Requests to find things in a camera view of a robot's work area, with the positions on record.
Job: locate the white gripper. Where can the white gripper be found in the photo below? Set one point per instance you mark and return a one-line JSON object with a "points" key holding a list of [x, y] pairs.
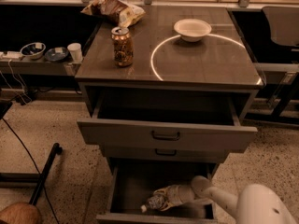
{"points": [[182, 193]]}

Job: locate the clear plastic water bottle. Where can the clear plastic water bottle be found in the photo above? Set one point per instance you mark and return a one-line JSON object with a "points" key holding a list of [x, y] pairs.
{"points": [[155, 202]]}

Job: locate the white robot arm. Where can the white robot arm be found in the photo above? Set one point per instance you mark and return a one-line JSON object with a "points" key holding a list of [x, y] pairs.
{"points": [[255, 204]]}

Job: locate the bottom grey drawer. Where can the bottom grey drawer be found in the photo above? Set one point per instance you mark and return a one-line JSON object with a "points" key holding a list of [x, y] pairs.
{"points": [[133, 183]]}

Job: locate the top grey drawer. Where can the top grey drawer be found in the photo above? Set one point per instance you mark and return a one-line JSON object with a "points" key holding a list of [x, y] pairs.
{"points": [[199, 127]]}

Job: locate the grey drawer cabinet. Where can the grey drawer cabinet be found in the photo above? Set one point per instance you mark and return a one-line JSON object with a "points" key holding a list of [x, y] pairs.
{"points": [[169, 70]]}

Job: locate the black chair leg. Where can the black chair leg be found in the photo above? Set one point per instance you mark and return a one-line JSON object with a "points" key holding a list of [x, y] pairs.
{"points": [[55, 150]]}

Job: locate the person's bare knee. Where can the person's bare knee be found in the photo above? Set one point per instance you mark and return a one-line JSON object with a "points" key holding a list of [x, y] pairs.
{"points": [[20, 213]]}

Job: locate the patterned drink can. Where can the patterned drink can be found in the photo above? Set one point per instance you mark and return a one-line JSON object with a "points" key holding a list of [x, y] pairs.
{"points": [[123, 46]]}

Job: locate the white paper bowl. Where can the white paper bowl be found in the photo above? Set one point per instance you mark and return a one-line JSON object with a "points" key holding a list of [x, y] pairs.
{"points": [[192, 30]]}

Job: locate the white paper cup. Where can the white paper cup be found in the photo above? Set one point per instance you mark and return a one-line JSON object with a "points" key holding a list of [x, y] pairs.
{"points": [[75, 51]]}

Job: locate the dark blue bowl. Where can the dark blue bowl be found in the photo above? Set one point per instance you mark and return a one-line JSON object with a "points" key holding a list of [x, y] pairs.
{"points": [[56, 54]]}

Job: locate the grey side shelf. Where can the grey side shelf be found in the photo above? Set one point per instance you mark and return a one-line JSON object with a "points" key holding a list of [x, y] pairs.
{"points": [[39, 67]]}

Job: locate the crumpled chip bag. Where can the crumpled chip bag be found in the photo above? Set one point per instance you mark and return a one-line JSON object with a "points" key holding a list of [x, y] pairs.
{"points": [[120, 13]]}

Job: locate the white power strip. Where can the white power strip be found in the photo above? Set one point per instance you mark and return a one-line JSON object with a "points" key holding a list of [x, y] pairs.
{"points": [[14, 55]]}

